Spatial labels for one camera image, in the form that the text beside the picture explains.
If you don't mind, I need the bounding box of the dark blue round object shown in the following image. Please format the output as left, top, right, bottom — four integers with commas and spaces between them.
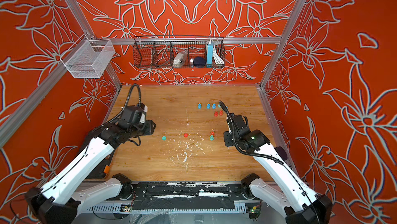
193, 56, 206, 68

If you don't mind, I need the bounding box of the silver pouch in basket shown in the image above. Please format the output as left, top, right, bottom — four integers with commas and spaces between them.
173, 50, 188, 68

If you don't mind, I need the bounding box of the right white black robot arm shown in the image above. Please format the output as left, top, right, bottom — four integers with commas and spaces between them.
219, 101, 333, 224

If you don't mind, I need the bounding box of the white wire mesh basket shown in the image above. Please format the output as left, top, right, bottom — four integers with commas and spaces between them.
61, 40, 115, 79

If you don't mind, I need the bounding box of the light blue box in basket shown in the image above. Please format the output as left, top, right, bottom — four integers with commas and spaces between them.
206, 43, 214, 68

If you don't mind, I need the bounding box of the dark blue round pad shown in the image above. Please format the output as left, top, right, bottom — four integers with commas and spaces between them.
275, 146, 288, 162

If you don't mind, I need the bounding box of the white cable in basket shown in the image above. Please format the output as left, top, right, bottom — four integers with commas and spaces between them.
212, 49, 225, 66

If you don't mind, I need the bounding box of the black wire wall basket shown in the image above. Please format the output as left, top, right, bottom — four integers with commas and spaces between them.
132, 35, 226, 69

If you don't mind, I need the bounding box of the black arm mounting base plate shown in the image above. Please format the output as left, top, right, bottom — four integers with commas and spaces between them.
104, 182, 270, 211

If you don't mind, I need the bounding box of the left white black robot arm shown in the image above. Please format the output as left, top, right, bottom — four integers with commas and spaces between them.
24, 94, 156, 224

